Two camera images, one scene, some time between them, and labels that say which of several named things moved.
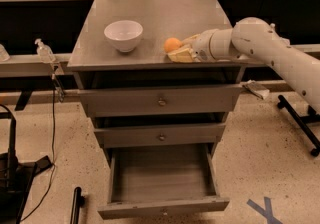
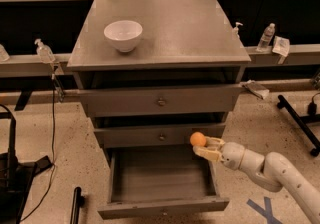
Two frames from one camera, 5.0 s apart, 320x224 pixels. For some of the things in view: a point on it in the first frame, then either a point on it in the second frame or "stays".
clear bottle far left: [4, 55] stays
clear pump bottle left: [45, 53] stays
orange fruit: [171, 44] → [197, 138]
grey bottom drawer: [161, 180] stays
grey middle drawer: [160, 135] stays
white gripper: [202, 46] → [232, 155]
